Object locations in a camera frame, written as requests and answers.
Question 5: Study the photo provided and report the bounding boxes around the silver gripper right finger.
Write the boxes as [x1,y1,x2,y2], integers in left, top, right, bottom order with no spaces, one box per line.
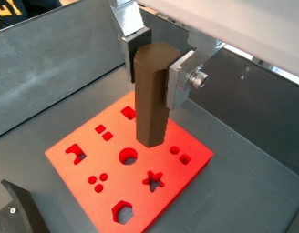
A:
[166,28,224,110]

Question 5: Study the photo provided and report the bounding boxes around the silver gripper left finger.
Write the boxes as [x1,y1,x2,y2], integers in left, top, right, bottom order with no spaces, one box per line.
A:
[109,0,152,83]

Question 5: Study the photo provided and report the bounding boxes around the dark brown hexagonal peg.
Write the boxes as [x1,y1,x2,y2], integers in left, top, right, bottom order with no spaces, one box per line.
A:
[133,43,180,147]

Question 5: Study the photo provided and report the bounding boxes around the person in dark shirt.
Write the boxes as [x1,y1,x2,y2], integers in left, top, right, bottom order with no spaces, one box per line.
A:
[0,0,64,33]

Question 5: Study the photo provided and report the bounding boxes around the red shape-sorting board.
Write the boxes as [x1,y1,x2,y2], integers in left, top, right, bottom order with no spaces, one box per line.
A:
[46,93,212,233]

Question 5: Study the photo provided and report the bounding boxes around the black mount bracket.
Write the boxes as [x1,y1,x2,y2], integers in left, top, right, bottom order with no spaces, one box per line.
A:
[0,179,51,233]

